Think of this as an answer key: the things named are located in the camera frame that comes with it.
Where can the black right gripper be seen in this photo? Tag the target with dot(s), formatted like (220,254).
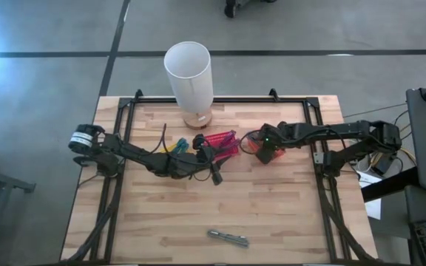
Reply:
(270,136)

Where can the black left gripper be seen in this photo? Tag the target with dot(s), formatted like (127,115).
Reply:
(203,151)

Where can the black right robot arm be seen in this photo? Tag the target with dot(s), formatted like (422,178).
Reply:
(327,130)

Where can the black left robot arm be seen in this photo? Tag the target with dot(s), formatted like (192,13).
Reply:
(142,157)

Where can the red plastic basket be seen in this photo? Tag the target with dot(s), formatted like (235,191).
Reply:
(213,138)

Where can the orange plastic basket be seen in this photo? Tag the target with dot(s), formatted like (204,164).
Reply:
(279,153)

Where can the yellow plastic basket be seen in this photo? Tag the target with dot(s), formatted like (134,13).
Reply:
(165,148)

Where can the white shade wooden base lamp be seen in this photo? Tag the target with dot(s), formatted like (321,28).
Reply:
(189,74)

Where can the black power adapter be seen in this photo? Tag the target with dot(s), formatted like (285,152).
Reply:
(383,167)

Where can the white paper sheet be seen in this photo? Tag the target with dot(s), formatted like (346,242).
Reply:
(374,210)

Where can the black wheeled chair base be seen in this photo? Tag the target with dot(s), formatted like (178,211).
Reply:
(230,9)

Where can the black frame clamp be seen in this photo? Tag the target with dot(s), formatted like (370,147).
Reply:
(138,94)
(273,94)

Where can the black aluminium table frame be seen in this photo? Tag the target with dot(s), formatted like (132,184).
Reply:
(235,99)

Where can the silver metal bracket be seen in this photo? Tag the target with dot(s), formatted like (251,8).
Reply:
(318,157)

